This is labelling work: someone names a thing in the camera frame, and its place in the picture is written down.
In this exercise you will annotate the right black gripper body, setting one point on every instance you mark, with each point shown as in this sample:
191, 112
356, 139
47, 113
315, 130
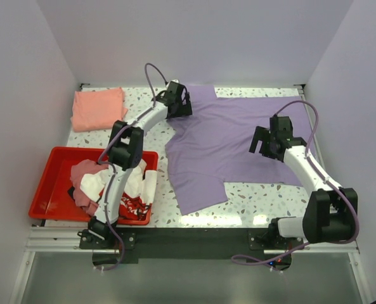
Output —
270, 139

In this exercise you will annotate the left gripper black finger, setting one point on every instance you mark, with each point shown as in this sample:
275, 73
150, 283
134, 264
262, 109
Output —
175, 112
186, 104

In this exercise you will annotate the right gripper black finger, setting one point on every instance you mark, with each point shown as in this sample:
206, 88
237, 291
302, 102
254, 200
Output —
261, 134
266, 151

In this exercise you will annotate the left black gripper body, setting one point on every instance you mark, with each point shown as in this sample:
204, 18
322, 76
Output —
179, 102

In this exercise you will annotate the purple t shirt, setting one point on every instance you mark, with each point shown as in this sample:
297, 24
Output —
211, 146

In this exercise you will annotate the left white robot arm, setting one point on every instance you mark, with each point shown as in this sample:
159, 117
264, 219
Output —
124, 153

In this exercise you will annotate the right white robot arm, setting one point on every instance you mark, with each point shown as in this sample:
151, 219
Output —
331, 212

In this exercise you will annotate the folded salmon pink t shirt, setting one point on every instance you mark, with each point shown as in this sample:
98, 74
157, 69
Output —
97, 110

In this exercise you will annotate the white and red t shirt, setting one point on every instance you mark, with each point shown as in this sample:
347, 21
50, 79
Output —
139, 194

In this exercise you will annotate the dusty pink t shirt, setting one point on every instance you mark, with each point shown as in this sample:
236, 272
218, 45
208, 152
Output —
88, 184

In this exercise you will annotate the red plastic tray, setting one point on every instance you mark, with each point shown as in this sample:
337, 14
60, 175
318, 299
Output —
52, 200

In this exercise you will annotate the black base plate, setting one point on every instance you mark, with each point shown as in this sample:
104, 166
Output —
182, 244

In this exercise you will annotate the aluminium frame rail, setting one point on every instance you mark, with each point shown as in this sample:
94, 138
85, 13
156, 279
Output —
53, 239

